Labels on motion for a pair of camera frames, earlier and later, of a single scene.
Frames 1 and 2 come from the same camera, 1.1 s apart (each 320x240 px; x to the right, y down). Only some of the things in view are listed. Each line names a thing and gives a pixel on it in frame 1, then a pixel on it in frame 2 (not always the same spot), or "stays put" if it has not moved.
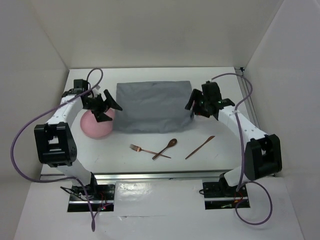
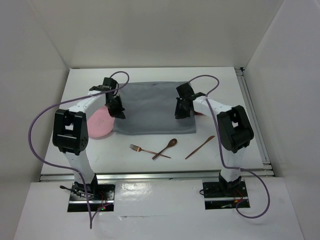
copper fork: (138, 149) stays put
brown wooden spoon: (172, 143) stays put
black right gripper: (195, 95) to (179, 114)
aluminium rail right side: (246, 89) stays put
